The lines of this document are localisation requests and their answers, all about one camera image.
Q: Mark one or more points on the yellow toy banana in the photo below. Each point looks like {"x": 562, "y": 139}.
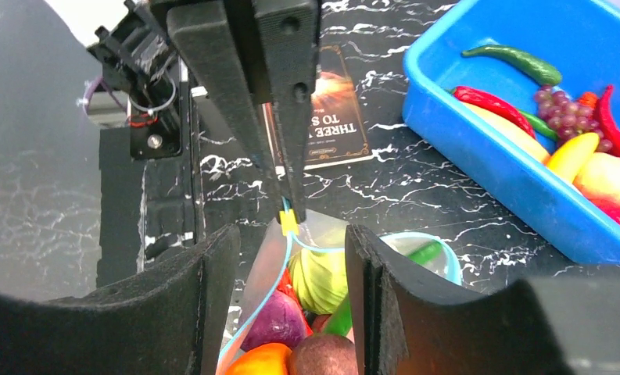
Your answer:
{"x": 568, "y": 160}

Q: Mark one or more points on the orange toy peach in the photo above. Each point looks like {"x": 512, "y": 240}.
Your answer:
{"x": 599, "y": 178}

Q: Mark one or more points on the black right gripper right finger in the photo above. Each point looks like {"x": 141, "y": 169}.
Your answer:
{"x": 566, "y": 324}

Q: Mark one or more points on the red toy chili pepper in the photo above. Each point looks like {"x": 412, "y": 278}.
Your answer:
{"x": 604, "y": 116}

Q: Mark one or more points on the green toy cabbage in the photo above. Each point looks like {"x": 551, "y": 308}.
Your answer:
{"x": 319, "y": 280}

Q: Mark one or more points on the three days to see book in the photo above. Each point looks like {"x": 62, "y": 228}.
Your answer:
{"x": 337, "y": 134}

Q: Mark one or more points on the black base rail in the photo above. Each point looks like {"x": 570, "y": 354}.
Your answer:
{"x": 151, "y": 203}

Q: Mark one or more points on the clear zip top bag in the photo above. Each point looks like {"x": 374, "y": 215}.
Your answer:
{"x": 269, "y": 272}

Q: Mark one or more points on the purple toy eggplant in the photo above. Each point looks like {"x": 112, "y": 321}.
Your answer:
{"x": 279, "y": 321}

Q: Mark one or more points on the brown toy kiwi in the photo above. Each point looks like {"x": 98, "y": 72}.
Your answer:
{"x": 323, "y": 354}

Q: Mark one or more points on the orange toy orange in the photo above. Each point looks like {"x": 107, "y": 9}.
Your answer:
{"x": 268, "y": 359}

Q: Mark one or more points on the blue plastic bin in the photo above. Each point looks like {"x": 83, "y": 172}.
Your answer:
{"x": 582, "y": 40}

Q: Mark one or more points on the dark green toy pepper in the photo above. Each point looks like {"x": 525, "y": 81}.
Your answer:
{"x": 539, "y": 70}

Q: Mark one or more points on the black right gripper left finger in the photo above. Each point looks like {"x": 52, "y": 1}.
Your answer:
{"x": 168, "y": 319}

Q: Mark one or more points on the green toy bean pod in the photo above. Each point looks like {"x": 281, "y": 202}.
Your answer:
{"x": 424, "y": 250}

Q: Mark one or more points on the purple toy grape bunch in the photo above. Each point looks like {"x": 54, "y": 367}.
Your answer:
{"x": 566, "y": 118}

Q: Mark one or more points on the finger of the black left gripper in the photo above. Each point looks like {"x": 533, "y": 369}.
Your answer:
{"x": 288, "y": 32}
{"x": 232, "y": 49}

